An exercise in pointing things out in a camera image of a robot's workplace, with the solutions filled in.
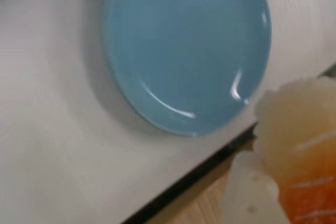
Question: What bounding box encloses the orange salmon sushi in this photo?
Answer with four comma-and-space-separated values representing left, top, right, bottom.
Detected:
254, 76, 336, 224

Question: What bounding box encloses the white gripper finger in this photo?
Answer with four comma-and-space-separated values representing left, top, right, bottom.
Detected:
223, 153, 289, 224

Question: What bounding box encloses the light blue dish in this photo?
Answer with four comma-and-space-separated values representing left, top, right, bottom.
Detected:
103, 0, 272, 138

